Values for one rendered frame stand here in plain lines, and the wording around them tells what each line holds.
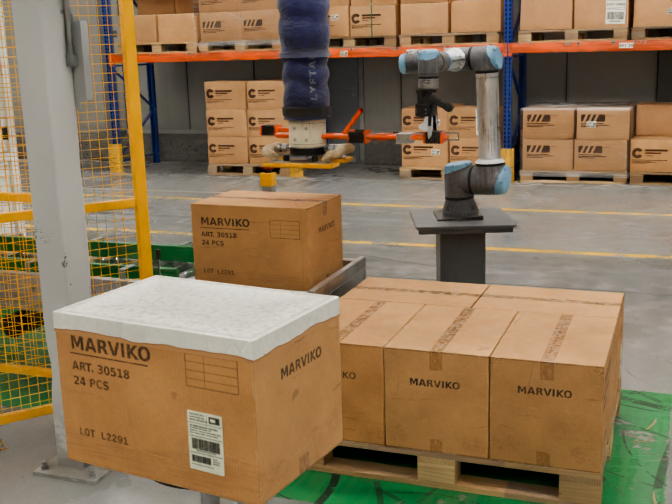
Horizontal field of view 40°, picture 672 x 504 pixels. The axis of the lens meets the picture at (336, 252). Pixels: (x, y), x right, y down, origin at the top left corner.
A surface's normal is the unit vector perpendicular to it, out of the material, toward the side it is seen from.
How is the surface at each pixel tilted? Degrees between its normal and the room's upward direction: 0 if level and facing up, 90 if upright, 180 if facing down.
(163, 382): 90
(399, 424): 90
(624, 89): 90
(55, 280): 90
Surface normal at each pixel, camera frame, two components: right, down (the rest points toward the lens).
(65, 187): 0.93, 0.02
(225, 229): -0.38, 0.22
